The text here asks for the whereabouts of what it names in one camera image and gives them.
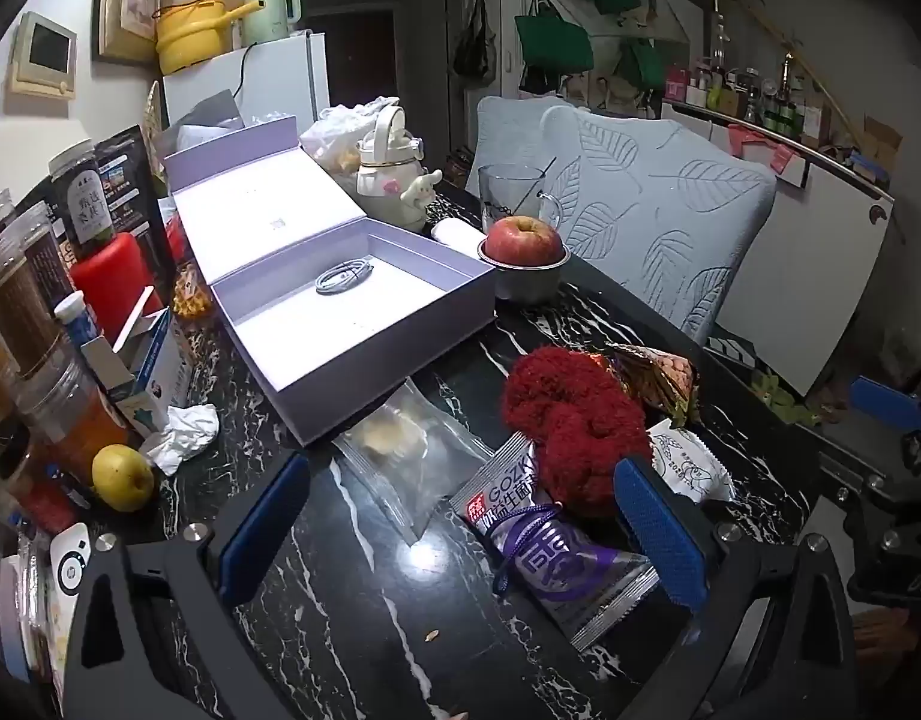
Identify framed picture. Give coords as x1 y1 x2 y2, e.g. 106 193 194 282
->
91 0 161 65

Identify white printed bread packet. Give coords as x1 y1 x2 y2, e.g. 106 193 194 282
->
647 419 737 504

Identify open lavender gift box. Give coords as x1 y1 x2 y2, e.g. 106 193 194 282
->
164 119 494 445

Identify yellow pot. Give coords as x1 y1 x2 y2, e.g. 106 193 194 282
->
154 0 265 76

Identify white cable coil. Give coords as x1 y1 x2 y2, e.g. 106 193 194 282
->
313 257 377 298

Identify red fuzzy scrunchie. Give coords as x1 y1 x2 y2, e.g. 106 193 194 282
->
503 346 652 515

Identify red plastic container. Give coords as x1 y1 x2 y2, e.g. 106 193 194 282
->
71 232 154 341

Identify blue white medicine box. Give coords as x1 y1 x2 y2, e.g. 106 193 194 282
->
79 309 193 439

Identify light green kettle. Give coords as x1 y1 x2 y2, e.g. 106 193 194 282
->
241 0 302 46

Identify white mini fridge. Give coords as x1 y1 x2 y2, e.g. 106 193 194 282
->
163 31 330 133

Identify grey leaf pattern cushion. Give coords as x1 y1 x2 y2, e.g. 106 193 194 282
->
467 96 776 343

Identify clear plastic bag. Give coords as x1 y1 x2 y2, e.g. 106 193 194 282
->
299 96 400 174

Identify colourful shrimp snack packet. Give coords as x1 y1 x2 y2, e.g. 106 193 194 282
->
592 344 698 427

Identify glass mug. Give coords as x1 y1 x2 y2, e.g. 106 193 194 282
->
478 164 563 232

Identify crumpled white tissue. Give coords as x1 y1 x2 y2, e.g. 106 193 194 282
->
140 403 220 476

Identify red apple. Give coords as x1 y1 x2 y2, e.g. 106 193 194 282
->
483 216 565 266

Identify dark jar white lid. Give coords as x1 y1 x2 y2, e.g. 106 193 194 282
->
49 138 115 260

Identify white purple GOZK snack packet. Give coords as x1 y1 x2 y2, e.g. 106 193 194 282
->
451 433 659 652

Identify clear zip bag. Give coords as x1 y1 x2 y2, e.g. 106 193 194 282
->
333 379 493 544

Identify black printed package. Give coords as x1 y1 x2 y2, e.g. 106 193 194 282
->
94 125 174 277

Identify wall intercom panel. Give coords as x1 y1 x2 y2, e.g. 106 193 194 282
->
8 11 78 101

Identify green tote bag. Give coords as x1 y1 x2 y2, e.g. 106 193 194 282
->
515 0 593 75

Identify yellow green apple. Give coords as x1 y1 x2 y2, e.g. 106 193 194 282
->
91 444 156 514

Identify grey metal bowl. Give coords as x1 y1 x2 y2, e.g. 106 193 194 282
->
478 244 571 304

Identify white roll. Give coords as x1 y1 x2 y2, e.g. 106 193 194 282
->
431 218 486 259

